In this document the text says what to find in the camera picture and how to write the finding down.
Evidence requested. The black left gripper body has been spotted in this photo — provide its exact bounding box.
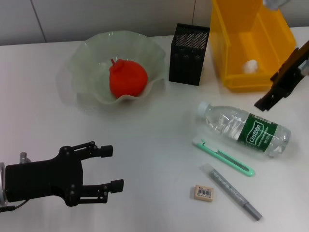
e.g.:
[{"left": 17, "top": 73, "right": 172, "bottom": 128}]
[{"left": 4, "top": 145, "right": 84, "bottom": 207}]

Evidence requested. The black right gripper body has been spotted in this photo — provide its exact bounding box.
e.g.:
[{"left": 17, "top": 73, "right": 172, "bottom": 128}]
[{"left": 270, "top": 40, "right": 309, "bottom": 97}]

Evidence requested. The white paper ball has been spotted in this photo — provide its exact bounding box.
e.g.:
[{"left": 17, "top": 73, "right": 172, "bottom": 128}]
[{"left": 242, "top": 59, "right": 258, "bottom": 73}]

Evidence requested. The clear green-label water bottle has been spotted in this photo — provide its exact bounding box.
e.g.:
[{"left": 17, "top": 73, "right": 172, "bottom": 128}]
[{"left": 197, "top": 101, "right": 292, "bottom": 159}]

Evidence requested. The mint green utility knife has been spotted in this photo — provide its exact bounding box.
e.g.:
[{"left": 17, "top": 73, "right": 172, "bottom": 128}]
[{"left": 192, "top": 138, "right": 255, "bottom": 177}]

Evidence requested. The green glass fruit plate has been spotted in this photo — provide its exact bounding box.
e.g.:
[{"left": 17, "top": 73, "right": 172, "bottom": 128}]
[{"left": 69, "top": 30, "right": 167, "bottom": 105}]

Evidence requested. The black mesh pen holder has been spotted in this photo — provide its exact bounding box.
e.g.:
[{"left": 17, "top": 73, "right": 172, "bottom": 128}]
[{"left": 168, "top": 23, "right": 211, "bottom": 87}]

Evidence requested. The grey marker pen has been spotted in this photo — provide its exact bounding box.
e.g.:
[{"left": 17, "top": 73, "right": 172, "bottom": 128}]
[{"left": 199, "top": 163, "right": 263, "bottom": 221}]

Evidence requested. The beige eraser with barcode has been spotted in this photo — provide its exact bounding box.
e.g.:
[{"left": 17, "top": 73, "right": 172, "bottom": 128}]
[{"left": 194, "top": 185, "right": 214, "bottom": 203}]

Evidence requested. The yellow plastic bin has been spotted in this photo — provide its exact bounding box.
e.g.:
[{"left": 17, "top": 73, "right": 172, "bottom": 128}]
[{"left": 210, "top": 0, "right": 297, "bottom": 93}]

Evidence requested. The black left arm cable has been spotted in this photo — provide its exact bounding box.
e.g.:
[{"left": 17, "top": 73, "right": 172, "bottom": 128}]
[{"left": 0, "top": 199, "right": 28, "bottom": 213}]

